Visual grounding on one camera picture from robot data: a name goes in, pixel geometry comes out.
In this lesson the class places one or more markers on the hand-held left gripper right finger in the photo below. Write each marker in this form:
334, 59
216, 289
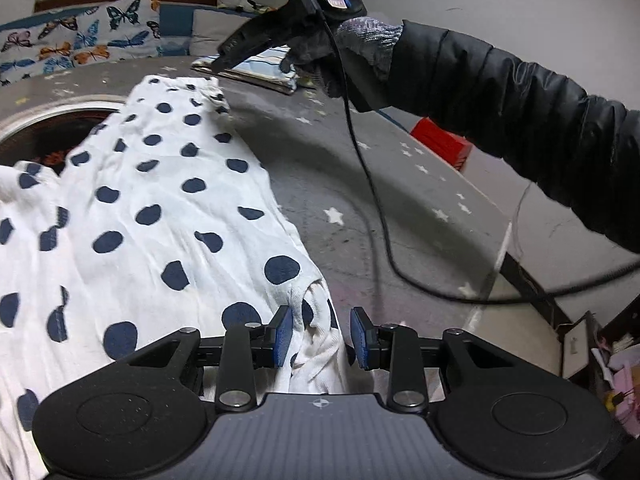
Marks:
361, 340

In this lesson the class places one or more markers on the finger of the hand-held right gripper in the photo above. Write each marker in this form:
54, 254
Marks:
250, 37

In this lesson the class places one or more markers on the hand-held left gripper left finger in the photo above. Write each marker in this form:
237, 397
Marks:
283, 335

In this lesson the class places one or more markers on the white polka dot cloth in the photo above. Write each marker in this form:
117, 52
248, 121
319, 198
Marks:
150, 240

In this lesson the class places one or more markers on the person's right hand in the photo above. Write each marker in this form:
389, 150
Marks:
360, 45

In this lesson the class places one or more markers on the grey cushion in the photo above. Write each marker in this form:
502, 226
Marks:
217, 27

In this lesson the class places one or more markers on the folded striped cloth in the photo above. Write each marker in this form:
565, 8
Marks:
260, 72

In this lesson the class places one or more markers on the black and white stuffed toy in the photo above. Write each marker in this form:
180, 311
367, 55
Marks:
240, 1

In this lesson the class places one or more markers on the blue cushion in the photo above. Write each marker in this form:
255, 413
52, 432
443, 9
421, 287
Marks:
175, 30

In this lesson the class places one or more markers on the grey star tablecloth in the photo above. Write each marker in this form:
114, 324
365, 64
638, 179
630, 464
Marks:
325, 175

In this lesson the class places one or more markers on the butterfly print cushion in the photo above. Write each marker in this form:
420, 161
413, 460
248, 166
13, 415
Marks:
85, 35

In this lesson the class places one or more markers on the red box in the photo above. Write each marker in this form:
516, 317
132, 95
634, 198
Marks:
442, 142

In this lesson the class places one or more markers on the round built-in cooker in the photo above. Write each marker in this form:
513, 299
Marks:
55, 130

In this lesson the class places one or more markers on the cardboard box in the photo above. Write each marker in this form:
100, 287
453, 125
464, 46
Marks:
580, 345

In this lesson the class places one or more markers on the pink clutter pile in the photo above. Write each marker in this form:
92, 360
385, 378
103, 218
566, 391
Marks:
622, 375

